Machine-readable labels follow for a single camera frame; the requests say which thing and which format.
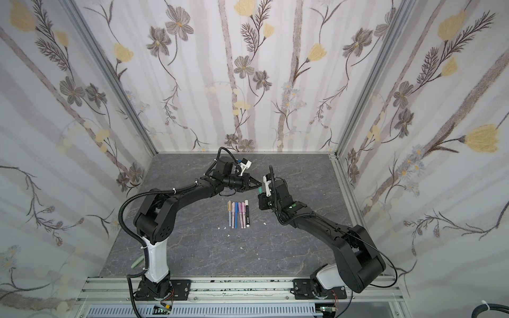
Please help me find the aluminium front rail frame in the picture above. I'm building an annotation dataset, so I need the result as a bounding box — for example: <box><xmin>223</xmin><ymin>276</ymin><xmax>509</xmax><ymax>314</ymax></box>
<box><xmin>69</xmin><ymin>276</ymin><xmax>412</xmax><ymax>317</ymax></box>

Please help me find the black cable bottom right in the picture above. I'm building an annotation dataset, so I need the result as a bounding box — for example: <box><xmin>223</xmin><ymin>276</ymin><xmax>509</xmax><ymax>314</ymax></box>
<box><xmin>471</xmin><ymin>301</ymin><xmax>509</xmax><ymax>318</ymax></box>

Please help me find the black corrugated left cable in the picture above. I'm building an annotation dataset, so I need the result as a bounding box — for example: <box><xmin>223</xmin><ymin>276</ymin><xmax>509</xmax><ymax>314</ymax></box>
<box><xmin>118</xmin><ymin>189</ymin><xmax>178</xmax><ymax>318</ymax></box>

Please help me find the dark blue pen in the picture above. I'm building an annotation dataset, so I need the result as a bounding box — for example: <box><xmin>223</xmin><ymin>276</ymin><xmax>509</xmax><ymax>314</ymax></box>
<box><xmin>234</xmin><ymin>202</ymin><xmax>239</xmax><ymax>229</ymax></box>

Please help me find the white slotted cable duct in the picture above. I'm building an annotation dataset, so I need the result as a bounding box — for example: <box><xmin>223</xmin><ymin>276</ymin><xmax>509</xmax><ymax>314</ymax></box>
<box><xmin>86</xmin><ymin>303</ymin><xmax>323</xmax><ymax>318</ymax></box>

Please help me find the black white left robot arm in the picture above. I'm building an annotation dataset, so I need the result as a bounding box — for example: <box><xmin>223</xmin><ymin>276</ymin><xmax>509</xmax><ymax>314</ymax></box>
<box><xmin>133</xmin><ymin>154</ymin><xmax>261</xmax><ymax>301</ymax></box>

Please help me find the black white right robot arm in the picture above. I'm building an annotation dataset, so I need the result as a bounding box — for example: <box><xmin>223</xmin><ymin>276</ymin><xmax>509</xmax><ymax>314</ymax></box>
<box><xmin>258</xmin><ymin>175</ymin><xmax>386</xmax><ymax>294</ymax></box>

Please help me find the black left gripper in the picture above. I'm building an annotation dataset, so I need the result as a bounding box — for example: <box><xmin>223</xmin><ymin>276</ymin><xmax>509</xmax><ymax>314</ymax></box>
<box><xmin>222</xmin><ymin>174</ymin><xmax>262</xmax><ymax>191</ymax></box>

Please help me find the black pen white cap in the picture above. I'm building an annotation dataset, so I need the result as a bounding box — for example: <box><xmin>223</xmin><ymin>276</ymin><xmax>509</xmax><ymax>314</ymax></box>
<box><xmin>243</xmin><ymin>200</ymin><xmax>250</xmax><ymax>228</ymax></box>

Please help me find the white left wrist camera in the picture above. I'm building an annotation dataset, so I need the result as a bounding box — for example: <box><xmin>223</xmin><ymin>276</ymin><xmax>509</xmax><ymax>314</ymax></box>
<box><xmin>236</xmin><ymin>158</ymin><xmax>252</xmax><ymax>176</ymax></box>

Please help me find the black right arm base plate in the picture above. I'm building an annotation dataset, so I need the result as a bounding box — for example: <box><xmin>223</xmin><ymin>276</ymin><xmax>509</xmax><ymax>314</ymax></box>
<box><xmin>290</xmin><ymin>278</ymin><xmax>347</xmax><ymax>300</ymax></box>

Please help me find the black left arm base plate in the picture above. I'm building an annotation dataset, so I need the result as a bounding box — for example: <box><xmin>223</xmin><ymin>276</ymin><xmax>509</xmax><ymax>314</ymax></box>
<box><xmin>134</xmin><ymin>280</ymin><xmax>191</xmax><ymax>302</ymax></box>

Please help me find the purple capped pink pen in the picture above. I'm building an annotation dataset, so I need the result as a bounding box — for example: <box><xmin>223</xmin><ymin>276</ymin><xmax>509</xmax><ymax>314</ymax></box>
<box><xmin>237</xmin><ymin>202</ymin><xmax>244</xmax><ymax>229</ymax></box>

